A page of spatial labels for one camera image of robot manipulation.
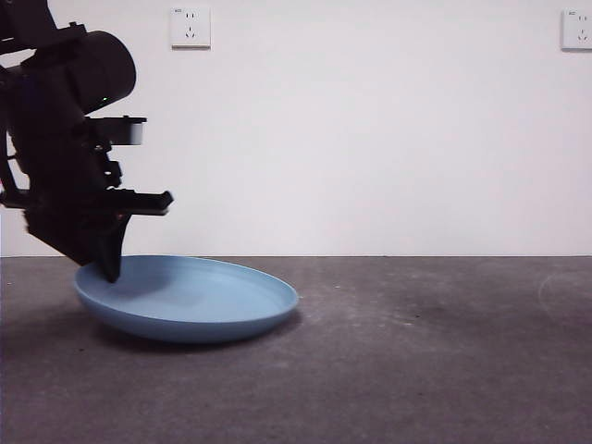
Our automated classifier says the blue round plate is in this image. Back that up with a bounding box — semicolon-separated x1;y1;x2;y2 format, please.
73;254;300;344

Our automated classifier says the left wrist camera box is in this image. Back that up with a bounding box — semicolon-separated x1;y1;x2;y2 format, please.
87;116;148;147

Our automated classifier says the white wall socket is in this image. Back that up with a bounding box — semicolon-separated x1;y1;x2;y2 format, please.
561;8;592;52
171;6;212;50

